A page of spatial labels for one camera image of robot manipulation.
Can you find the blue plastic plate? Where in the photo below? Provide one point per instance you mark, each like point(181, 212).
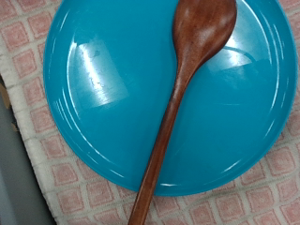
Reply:
point(118, 118)

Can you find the brown wooden spoon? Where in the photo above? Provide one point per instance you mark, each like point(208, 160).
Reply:
point(193, 37)

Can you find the pink checkered dish cloth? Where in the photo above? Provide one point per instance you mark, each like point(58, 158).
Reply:
point(268, 193)

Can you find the grey plastic crate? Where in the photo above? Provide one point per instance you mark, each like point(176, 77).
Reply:
point(18, 187)

